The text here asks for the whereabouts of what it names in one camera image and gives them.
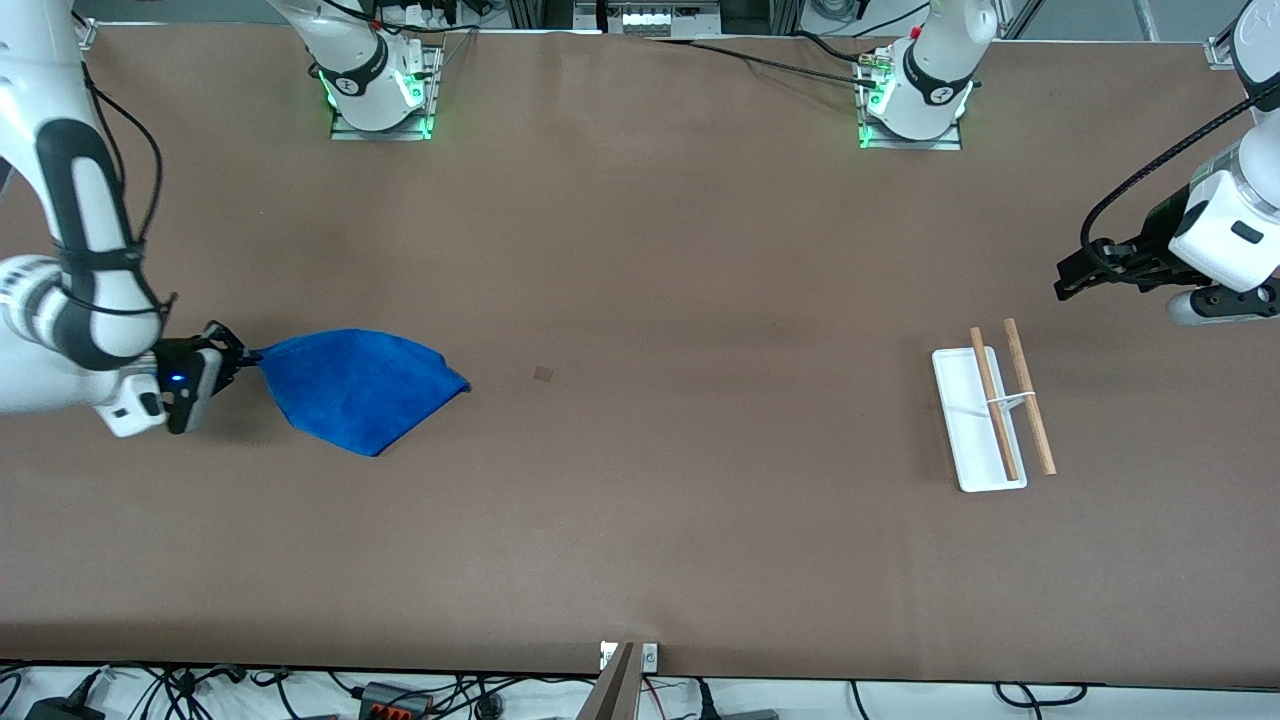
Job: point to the white towel rack base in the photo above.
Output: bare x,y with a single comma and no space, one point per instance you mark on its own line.
960,420

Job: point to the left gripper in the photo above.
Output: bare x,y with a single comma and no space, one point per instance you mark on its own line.
1143,250

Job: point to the black power adapter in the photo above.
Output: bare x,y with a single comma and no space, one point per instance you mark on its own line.
60,712

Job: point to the orange black connector block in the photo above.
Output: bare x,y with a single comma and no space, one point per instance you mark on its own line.
395,705

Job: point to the white power strip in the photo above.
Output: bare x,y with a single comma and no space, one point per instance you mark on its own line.
640,18

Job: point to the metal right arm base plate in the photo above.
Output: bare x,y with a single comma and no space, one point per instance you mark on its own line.
385,134

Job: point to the grey camera mount beam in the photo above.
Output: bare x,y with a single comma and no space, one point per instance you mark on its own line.
612,695

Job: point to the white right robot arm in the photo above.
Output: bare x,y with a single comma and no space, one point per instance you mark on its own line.
95,200

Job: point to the white rack rod bracket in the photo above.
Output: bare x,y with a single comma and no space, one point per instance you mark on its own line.
1010,401

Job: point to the blue microfibre towel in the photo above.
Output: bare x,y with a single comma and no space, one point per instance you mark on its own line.
350,390

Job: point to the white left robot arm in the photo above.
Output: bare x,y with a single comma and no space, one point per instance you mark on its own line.
930,70

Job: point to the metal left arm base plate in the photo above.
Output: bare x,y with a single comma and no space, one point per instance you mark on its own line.
910,144

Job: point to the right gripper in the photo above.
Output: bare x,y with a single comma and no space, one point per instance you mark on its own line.
176,353

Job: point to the metal table edge bracket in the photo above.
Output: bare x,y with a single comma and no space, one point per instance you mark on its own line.
650,657

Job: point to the wooden rack rod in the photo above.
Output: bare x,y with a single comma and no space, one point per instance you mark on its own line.
1000,440
1030,400

